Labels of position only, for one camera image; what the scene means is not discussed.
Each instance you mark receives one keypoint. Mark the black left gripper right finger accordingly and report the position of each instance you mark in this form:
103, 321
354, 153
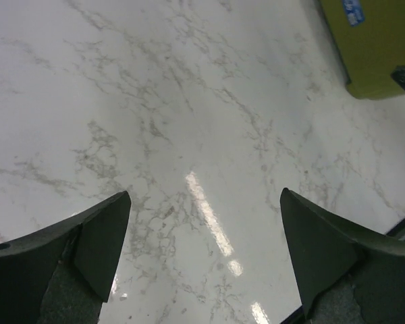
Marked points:
345, 273

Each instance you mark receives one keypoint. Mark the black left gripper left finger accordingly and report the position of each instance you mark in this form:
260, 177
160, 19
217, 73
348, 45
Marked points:
64, 273

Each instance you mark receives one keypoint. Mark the olive green plastic bin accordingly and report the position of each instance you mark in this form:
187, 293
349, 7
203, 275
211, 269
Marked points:
370, 38

